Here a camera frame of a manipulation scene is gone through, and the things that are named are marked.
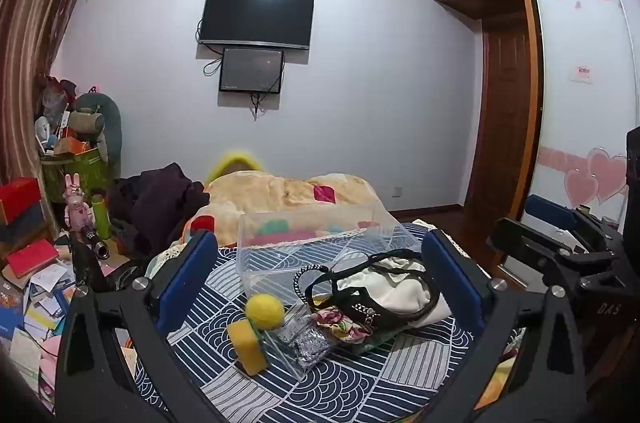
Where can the yellow fuzzy ball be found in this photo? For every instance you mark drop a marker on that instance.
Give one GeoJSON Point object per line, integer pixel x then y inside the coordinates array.
{"type": "Point", "coordinates": [266, 310]}

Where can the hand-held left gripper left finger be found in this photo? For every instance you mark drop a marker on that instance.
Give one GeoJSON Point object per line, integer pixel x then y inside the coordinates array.
{"type": "Point", "coordinates": [187, 278]}

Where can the dark grey box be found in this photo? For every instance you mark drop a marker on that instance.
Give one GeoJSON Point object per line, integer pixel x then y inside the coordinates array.
{"type": "Point", "coordinates": [22, 230]}

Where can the dark green fabric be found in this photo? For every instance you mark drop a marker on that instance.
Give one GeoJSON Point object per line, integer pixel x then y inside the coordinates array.
{"type": "Point", "coordinates": [372, 344]}

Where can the pile of papers and books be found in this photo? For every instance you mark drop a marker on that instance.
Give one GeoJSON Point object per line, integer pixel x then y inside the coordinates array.
{"type": "Point", "coordinates": [40, 303]}

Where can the small clear plastic case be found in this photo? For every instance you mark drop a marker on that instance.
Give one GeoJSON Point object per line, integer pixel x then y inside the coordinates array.
{"type": "Point", "coordinates": [280, 355]}

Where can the green bottle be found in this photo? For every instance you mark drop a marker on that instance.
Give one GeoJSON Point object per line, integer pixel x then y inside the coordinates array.
{"type": "Point", "coordinates": [101, 218]}

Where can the green cloth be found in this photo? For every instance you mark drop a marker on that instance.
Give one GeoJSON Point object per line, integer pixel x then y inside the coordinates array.
{"type": "Point", "coordinates": [270, 226]}

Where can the black beaded headband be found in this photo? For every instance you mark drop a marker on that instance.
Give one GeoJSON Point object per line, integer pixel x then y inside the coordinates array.
{"type": "Point", "coordinates": [296, 280]}

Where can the white wall socket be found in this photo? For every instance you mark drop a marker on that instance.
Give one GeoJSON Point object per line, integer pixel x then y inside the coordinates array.
{"type": "Point", "coordinates": [396, 191]}

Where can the brown plush roll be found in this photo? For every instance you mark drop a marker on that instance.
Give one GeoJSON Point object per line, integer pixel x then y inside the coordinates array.
{"type": "Point", "coordinates": [85, 121]}

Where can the small paper sticker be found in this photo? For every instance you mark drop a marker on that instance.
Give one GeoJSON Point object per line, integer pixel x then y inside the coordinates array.
{"type": "Point", "coordinates": [583, 73]}

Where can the red book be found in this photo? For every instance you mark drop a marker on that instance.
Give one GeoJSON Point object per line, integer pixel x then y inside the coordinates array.
{"type": "Point", "coordinates": [30, 258]}

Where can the white sliding door with hearts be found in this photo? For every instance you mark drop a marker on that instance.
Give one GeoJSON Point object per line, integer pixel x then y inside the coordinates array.
{"type": "Point", "coordinates": [575, 128]}

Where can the yellow sponge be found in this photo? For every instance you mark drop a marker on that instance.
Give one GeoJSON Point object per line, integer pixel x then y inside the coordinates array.
{"type": "Point", "coordinates": [247, 348]}

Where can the black wall television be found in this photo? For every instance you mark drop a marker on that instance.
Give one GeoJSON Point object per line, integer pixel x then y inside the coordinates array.
{"type": "Point", "coordinates": [255, 15]}

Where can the clear plastic storage box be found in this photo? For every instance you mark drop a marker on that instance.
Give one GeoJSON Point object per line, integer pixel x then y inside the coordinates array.
{"type": "Point", "coordinates": [270, 263]}

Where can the small black monitor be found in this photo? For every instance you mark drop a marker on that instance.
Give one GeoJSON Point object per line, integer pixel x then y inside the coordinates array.
{"type": "Point", "coordinates": [250, 70]}

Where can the green storage bin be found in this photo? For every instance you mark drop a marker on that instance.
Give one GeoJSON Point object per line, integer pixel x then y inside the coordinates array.
{"type": "Point", "coordinates": [85, 175]}

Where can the cream patterned blanket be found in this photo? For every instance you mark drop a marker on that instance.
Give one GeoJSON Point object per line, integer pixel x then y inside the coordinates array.
{"type": "Point", "coordinates": [280, 193]}

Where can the brown striped curtain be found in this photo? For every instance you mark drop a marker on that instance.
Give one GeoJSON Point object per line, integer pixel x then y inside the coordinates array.
{"type": "Point", "coordinates": [30, 28]}

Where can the silver glitter pouch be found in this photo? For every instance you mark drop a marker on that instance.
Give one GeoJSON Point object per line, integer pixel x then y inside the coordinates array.
{"type": "Point", "coordinates": [306, 343]}

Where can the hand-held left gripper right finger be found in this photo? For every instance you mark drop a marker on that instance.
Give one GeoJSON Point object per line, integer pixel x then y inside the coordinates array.
{"type": "Point", "coordinates": [452, 275]}

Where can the orange box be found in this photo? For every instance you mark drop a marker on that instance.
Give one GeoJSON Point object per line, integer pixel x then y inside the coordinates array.
{"type": "Point", "coordinates": [75, 147]}

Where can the pink cloth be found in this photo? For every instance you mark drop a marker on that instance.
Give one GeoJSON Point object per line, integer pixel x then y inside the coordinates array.
{"type": "Point", "coordinates": [305, 234]}

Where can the brown wooden door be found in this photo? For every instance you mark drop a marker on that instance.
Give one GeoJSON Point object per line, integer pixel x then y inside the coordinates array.
{"type": "Point", "coordinates": [505, 113]}

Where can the floral cloth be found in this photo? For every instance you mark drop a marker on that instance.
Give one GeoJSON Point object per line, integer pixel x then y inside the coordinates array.
{"type": "Point", "coordinates": [340, 325]}

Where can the black flashlight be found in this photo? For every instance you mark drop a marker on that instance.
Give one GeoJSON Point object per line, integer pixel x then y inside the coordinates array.
{"type": "Point", "coordinates": [95, 243]}

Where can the blue wave-patterned bed sheet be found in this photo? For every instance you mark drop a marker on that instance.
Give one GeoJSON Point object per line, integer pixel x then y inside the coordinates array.
{"type": "Point", "coordinates": [350, 385]}

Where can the dark clothing pile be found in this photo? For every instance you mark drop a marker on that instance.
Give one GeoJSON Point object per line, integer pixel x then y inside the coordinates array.
{"type": "Point", "coordinates": [155, 198]}

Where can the yellow pillow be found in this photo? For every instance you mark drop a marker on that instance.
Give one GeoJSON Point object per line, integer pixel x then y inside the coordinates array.
{"type": "Point", "coordinates": [235, 160]}

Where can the small white fan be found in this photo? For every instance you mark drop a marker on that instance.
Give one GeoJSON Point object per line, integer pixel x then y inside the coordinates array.
{"type": "Point", "coordinates": [42, 128]}

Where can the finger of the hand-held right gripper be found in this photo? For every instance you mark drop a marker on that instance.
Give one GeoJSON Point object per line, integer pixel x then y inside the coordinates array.
{"type": "Point", "coordinates": [510, 235]}
{"type": "Point", "coordinates": [550, 209]}

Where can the pink rabbit figure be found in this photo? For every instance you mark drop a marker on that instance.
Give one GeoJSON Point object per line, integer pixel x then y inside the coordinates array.
{"type": "Point", "coordinates": [77, 208]}

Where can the red box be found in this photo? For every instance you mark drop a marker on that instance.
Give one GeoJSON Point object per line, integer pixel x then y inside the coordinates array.
{"type": "Point", "coordinates": [17, 198]}

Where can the dark plastic bag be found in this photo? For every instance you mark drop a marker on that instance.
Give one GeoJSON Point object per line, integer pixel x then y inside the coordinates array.
{"type": "Point", "coordinates": [52, 95]}

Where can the grey-green plush toy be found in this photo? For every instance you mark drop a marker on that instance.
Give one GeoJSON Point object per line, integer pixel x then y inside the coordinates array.
{"type": "Point", "coordinates": [112, 128]}

